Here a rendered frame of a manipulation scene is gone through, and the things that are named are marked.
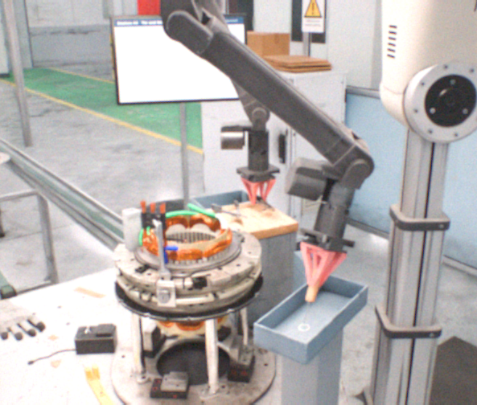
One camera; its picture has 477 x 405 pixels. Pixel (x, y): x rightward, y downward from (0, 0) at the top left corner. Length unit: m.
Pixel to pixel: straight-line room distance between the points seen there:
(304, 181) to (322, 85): 2.56
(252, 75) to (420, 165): 0.43
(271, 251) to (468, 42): 0.70
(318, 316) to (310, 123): 0.39
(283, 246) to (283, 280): 0.10
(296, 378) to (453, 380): 1.67
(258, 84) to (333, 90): 2.71
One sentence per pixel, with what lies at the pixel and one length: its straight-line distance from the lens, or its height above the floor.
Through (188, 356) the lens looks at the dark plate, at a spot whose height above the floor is 0.78.
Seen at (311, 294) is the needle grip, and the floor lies 1.09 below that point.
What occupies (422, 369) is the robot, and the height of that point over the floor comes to 0.81.
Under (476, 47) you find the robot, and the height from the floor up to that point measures 1.53.
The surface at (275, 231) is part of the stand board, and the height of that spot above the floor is 1.06.
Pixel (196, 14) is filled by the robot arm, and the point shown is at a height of 1.59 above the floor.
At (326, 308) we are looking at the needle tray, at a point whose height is 1.03.
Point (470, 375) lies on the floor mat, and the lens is 2.78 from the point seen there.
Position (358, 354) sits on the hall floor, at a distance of 2.79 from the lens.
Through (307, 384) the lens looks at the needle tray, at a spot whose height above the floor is 0.92.
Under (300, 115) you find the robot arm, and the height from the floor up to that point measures 1.42.
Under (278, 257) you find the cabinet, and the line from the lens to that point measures 1.44.
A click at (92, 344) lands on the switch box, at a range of 1.44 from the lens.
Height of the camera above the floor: 1.60
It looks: 20 degrees down
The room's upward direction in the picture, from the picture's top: 1 degrees counter-clockwise
